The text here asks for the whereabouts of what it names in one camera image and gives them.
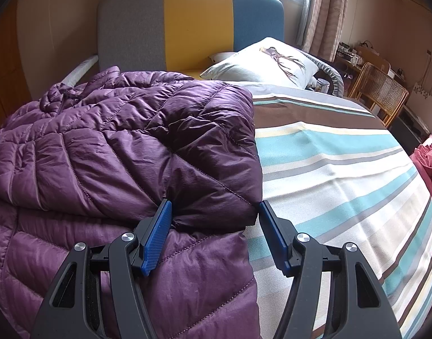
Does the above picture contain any beige patterned curtain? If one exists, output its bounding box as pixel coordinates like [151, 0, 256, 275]
[301, 0, 351, 62]

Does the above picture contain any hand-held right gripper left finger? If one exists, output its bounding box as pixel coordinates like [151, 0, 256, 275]
[30, 199, 174, 339]

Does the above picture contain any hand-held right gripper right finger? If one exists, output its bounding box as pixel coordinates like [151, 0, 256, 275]
[259, 201, 402, 339]

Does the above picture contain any purple quilted down jacket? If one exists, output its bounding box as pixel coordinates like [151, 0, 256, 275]
[0, 65, 263, 339]

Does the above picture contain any grey yellow blue sofa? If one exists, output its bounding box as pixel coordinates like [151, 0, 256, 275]
[62, 0, 345, 97]

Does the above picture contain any white deer print pillow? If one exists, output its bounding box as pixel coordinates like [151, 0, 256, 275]
[200, 37, 319, 89]

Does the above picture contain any small grey pillow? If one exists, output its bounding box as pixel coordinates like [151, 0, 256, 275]
[208, 52, 238, 63]

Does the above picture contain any wooden wardrobe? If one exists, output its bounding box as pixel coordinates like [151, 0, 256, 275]
[0, 0, 33, 131]

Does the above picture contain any striped bedsheet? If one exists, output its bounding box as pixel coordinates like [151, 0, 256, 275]
[244, 81, 432, 339]

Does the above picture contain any cluttered wooden desk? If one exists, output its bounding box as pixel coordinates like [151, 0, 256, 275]
[334, 40, 407, 78]

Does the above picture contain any red cloth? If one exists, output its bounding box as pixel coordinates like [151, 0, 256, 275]
[412, 136, 432, 196]

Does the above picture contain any wicker chair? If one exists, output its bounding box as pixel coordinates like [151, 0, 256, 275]
[348, 62, 409, 128]

